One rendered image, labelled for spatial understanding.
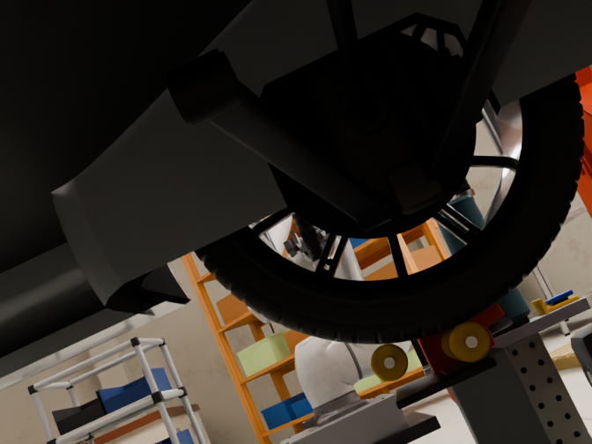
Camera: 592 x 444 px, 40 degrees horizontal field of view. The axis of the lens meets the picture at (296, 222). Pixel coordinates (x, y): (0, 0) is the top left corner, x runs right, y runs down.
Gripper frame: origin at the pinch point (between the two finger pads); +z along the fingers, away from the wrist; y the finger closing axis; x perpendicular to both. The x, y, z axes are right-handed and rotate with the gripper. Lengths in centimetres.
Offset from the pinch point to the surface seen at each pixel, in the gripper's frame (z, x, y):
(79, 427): -150, -7, 124
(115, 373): -732, 72, 299
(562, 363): -331, -80, -92
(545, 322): -30, -40, -42
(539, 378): -33, -51, -35
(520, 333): -30, -39, -35
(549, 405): -33, -58, -34
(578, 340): 10, -43, -39
